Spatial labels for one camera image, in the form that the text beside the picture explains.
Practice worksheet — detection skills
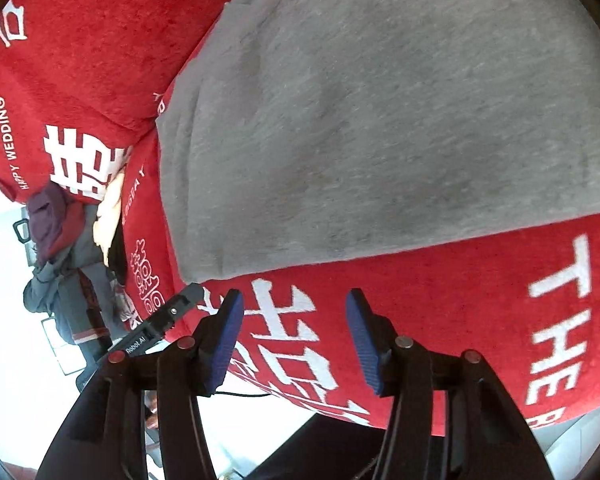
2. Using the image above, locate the grey garment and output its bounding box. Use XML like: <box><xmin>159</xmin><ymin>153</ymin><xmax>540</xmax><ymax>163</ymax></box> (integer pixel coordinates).
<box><xmin>156</xmin><ymin>0</ymin><xmax>600</xmax><ymax>285</ymax></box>

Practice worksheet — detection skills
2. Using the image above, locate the black cable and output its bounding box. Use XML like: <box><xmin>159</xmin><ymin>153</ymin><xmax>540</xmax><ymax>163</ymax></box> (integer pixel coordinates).
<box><xmin>214</xmin><ymin>389</ymin><xmax>272</xmax><ymax>399</ymax></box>

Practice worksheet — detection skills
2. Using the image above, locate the cream cloth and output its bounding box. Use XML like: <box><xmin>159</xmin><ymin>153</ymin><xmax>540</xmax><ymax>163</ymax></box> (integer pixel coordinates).
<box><xmin>92</xmin><ymin>177</ymin><xmax>127</xmax><ymax>258</ymax></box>

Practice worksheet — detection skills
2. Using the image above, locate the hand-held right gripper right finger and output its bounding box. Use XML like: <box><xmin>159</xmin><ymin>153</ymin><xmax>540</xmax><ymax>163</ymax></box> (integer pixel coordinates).
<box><xmin>345</xmin><ymin>287</ymin><xmax>556</xmax><ymax>480</ymax></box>

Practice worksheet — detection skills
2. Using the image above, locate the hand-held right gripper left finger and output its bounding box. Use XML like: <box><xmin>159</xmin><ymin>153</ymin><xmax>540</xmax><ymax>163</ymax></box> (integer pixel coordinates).
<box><xmin>37</xmin><ymin>287</ymin><xmax>246</xmax><ymax>480</ymax></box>

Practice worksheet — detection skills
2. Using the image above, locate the red printed sofa cover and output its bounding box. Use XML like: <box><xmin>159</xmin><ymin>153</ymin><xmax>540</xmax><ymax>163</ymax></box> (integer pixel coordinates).
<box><xmin>0</xmin><ymin>0</ymin><xmax>600</xmax><ymax>433</ymax></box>

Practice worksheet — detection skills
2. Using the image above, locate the purple garment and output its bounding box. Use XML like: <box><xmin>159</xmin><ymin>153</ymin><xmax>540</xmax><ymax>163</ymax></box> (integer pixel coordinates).
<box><xmin>26</xmin><ymin>184</ymin><xmax>87</xmax><ymax>263</ymax></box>

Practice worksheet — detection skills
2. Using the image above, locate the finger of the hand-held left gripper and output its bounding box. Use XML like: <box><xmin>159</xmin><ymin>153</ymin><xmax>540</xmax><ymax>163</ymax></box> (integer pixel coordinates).
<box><xmin>146</xmin><ymin>282</ymin><xmax>207</xmax><ymax>342</ymax></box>

